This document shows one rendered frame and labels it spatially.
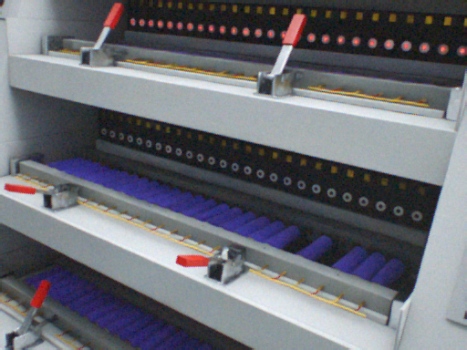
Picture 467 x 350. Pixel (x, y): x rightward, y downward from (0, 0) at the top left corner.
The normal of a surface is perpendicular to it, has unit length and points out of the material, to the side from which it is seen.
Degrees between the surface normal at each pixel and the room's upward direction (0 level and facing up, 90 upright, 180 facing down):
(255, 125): 109
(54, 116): 90
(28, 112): 90
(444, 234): 90
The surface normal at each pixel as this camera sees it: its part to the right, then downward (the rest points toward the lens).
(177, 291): -0.58, 0.20
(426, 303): -0.52, -0.12
